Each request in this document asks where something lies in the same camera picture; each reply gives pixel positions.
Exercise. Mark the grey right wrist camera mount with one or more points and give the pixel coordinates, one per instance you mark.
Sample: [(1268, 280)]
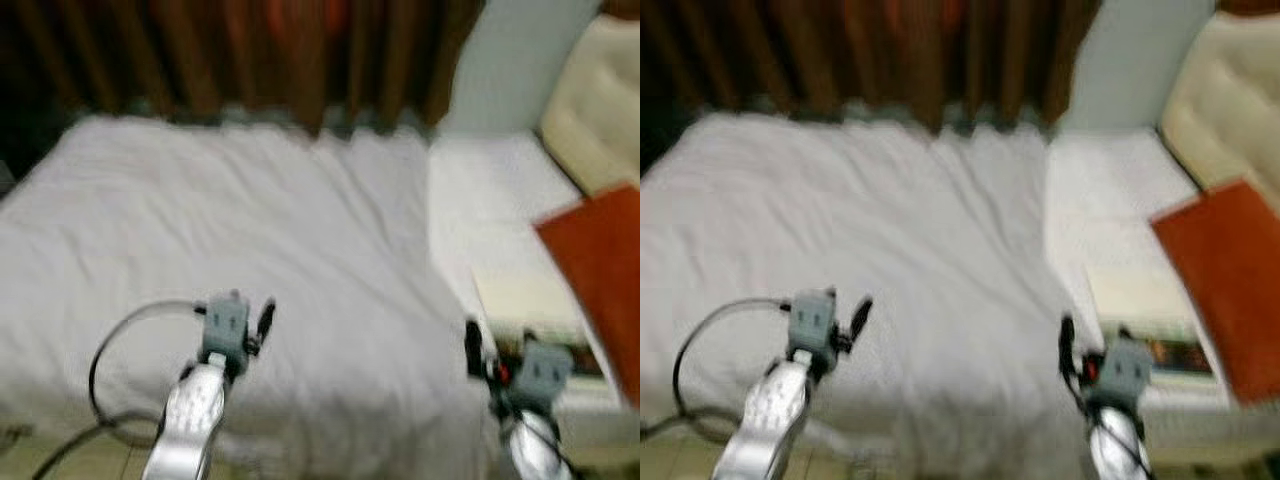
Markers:
[(1123, 370), (547, 372)]

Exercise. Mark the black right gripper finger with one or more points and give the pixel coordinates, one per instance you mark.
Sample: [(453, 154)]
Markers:
[(475, 350), (1068, 345)]

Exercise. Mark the orange suede pillow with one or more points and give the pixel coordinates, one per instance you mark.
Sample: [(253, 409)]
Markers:
[(1230, 280), (600, 270)]

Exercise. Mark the white duvet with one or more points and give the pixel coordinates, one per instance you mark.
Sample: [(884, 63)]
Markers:
[(250, 220), (880, 220)]

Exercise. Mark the brown curtain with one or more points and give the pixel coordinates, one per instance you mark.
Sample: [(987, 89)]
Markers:
[(200, 50), (820, 50)]

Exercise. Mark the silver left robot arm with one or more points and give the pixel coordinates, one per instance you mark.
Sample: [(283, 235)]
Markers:
[(765, 420), (190, 420)]

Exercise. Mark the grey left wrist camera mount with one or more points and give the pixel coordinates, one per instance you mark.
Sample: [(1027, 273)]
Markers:
[(225, 330), (813, 320)]

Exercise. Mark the white patterned bed sheet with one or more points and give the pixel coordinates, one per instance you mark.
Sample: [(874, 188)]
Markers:
[(480, 200), (1100, 200)]

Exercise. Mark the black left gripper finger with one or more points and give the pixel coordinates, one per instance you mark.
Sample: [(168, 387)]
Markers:
[(861, 318), (265, 320)]

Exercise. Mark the cream magazine with dark photo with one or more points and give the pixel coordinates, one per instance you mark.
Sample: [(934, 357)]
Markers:
[(1135, 295), (525, 300)]

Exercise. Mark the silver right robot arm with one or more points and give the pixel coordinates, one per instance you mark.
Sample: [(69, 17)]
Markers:
[(535, 450), (1115, 450)]

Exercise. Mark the beige padded headboard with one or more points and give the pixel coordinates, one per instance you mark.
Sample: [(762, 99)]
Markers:
[(600, 100), (1225, 100)]

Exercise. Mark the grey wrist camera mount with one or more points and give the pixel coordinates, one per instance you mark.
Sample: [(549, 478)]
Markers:
[(547, 372), (813, 320), (1123, 370), (225, 330)]

